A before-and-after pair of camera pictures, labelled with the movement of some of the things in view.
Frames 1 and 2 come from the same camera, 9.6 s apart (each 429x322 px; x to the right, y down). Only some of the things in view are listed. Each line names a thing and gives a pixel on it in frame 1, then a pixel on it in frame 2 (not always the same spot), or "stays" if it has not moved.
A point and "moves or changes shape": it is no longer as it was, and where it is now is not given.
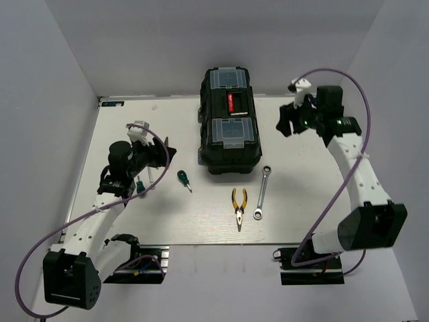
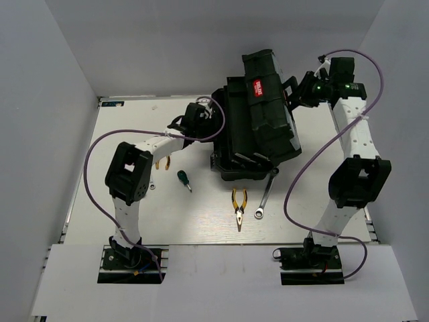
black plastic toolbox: [228, 137] moves or changes shape
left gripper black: [157, 159] to [211, 121]
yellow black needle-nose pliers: [239, 212] stays
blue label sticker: [112, 103] stays
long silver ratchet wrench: [258, 213] moves or changes shape
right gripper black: [287, 113] to [305, 98]
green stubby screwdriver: [184, 180] stays
